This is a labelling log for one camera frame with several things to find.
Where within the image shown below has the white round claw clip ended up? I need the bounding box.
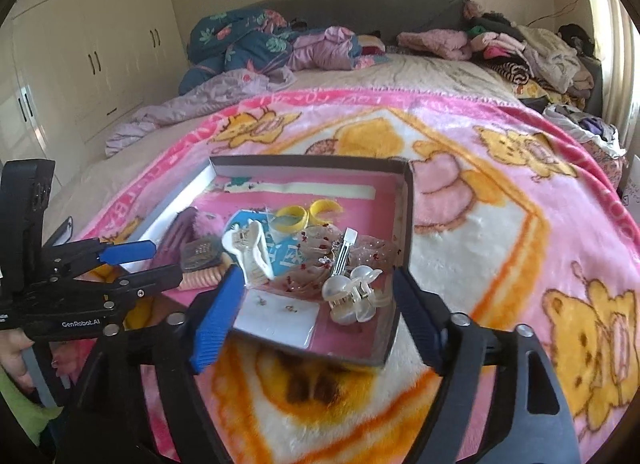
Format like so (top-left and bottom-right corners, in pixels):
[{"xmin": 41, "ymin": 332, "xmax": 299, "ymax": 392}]
[{"xmin": 221, "ymin": 219, "xmax": 274, "ymax": 288}]

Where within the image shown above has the pink fluffy hair clip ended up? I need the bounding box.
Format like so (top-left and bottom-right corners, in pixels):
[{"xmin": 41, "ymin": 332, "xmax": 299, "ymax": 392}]
[{"xmin": 192, "ymin": 210, "xmax": 226, "ymax": 239}]

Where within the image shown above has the white earring card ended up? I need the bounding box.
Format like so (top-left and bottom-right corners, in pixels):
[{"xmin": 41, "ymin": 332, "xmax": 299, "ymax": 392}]
[{"xmin": 233, "ymin": 290, "xmax": 320, "ymax": 350}]

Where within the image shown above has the lilac crumpled blanket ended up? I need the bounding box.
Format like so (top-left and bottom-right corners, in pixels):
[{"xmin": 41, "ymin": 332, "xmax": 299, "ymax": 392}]
[{"xmin": 104, "ymin": 66, "xmax": 296, "ymax": 158}]

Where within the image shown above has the box of bobby pins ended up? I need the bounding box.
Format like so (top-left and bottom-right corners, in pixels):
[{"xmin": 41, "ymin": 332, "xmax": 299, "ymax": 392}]
[{"xmin": 180, "ymin": 236, "xmax": 224, "ymax": 272}]

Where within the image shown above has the pink purple jacket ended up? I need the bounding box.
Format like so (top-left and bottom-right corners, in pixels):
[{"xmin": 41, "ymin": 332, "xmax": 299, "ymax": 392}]
[{"xmin": 288, "ymin": 26, "xmax": 361, "ymax": 72}]

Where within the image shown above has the cream window curtain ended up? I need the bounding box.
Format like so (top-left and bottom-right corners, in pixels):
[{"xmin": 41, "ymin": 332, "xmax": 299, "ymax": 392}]
[{"xmin": 589, "ymin": 0, "xmax": 639, "ymax": 149}]

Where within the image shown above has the dark floral quilt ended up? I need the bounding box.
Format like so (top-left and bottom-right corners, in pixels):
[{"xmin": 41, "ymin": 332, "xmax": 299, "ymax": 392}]
[{"xmin": 178, "ymin": 9, "xmax": 299, "ymax": 96}]

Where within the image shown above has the grey bed headboard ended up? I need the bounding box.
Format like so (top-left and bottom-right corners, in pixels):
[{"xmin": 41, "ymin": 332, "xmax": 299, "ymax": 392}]
[{"xmin": 252, "ymin": 0, "xmax": 470, "ymax": 44}]

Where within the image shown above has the left hand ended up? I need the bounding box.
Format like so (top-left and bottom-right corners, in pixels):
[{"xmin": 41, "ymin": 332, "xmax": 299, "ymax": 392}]
[{"xmin": 0, "ymin": 328, "xmax": 34, "ymax": 392}]

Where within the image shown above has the pink cartoon bear blanket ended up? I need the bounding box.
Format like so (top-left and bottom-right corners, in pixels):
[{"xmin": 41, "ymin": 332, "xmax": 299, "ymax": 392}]
[{"xmin": 78, "ymin": 88, "xmax": 639, "ymax": 463}]

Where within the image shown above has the pearl flower claw clip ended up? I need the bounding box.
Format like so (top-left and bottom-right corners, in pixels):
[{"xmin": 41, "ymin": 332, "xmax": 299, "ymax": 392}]
[{"xmin": 321, "ymin": 266, "xmax": 392, "ymax": 325}]

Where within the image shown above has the beige spiral hair tie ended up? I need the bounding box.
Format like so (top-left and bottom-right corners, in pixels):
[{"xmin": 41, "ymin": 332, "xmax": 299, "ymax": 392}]
[{"xmin": 177, "ymin": 262, "xmax": 236, "ymax": 293}]

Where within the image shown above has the pile of clothes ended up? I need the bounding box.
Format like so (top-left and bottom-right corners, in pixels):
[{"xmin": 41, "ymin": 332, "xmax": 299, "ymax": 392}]
[{"xmin": 463, "ymin": 0, "xmax": 603, "ymax": 116}]

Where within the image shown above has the yellow hair ring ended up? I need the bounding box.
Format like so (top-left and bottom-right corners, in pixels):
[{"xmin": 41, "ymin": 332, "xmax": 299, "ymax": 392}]
[{"xmin": 271, "ymin": 197, "xmax": 345, "ymax": 236}]

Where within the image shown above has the pink folded garment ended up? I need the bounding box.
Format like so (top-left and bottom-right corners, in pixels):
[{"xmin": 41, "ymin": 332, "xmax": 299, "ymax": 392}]
[{"xmin": 397, "ymin": 28, "xmax": 472, "ymax": 61}]

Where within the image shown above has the shallow grey cardboard box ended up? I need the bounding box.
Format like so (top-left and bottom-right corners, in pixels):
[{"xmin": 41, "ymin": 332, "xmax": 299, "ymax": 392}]
[{"xmin": 134, "ymin": 155, "xmax": 413, "ymax": 366}]

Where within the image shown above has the mauve large hair clip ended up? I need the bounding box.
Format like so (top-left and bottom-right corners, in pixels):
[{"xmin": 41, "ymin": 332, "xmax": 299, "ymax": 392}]
[{"xmin": 148, "ymin": 206, "xmax": 198, "ymax": 269}]

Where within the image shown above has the cream wardrobe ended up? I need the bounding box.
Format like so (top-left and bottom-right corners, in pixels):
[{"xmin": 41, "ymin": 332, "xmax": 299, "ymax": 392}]
[{"xmin": 1, "ymin": 0, "xmax": 186, "ymax": 190}]

